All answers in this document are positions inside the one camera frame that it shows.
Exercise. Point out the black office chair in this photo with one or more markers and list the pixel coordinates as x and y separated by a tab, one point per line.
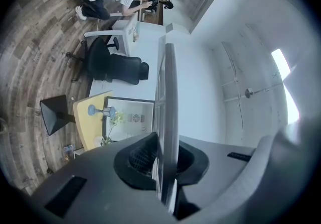
120	69

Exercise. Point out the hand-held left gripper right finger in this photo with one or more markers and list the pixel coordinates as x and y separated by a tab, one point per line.
220	167

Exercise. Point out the colourful small packet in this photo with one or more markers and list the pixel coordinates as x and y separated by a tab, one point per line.
68	152

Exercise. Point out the black mini fridge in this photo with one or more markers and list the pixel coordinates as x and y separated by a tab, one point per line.
135	107

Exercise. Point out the black table base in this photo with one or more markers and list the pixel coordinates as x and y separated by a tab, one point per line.
54	112

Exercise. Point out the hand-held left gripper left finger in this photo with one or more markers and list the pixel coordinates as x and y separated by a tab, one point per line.
100	180

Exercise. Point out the blue glass lamp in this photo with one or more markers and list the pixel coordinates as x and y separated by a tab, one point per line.
93	110

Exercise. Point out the white desk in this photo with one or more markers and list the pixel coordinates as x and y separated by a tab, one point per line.
120	34

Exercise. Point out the brown wooden desk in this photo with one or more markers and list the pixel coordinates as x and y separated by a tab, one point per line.
153	17

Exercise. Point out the round ceiling smoke detector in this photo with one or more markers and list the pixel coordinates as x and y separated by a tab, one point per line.
249	93

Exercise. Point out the ceiling light panel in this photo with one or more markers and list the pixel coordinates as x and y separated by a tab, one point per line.
282	64

